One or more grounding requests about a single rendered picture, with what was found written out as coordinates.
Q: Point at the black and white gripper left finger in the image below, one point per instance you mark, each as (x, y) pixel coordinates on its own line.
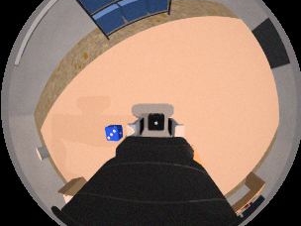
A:
(136, 128)

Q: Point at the orange flat square mat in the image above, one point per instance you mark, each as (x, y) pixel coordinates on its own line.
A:
(196, 157)

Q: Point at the blue die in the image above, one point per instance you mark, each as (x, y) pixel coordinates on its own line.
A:
(114, 133)

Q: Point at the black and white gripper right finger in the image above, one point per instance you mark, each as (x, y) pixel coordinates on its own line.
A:
(175, 129)

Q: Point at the black die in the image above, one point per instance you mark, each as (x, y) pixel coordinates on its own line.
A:
(156, 122)

